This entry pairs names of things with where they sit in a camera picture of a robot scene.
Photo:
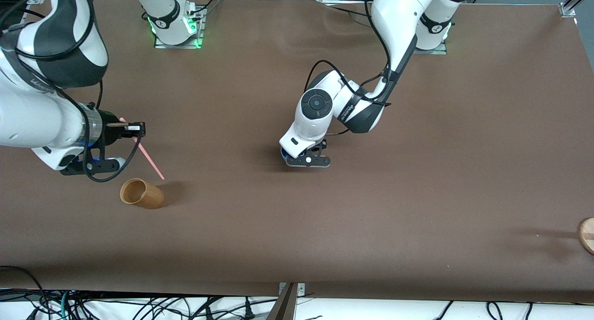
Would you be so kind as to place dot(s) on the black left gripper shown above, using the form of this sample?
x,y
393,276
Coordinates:
x,y
323,146

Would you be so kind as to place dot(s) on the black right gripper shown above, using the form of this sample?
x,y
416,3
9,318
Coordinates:
x,y
110,128

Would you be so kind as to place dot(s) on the blue cup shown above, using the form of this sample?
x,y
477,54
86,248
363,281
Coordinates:
x,y
284,154

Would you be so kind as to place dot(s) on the pink straw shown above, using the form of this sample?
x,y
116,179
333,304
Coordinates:
x,y
151,162

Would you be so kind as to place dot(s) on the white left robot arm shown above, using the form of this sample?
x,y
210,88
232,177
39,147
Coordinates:
x,y
399,22

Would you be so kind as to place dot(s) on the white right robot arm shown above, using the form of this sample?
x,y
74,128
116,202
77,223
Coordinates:
x,y
37,120

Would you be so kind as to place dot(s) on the brown wooden cup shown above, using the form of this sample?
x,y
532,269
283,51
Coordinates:
x,y
146,197

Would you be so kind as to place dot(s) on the round wooden board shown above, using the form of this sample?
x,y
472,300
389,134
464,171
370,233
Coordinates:
x,y
587,235

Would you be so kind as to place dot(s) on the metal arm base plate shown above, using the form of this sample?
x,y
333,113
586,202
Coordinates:
x,y
434,51
199,32

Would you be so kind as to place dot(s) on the metal table bracket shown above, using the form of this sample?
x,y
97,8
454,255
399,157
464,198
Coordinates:
x,y
300,288

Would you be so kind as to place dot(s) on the dark support post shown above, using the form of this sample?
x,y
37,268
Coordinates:
x,y
283,308

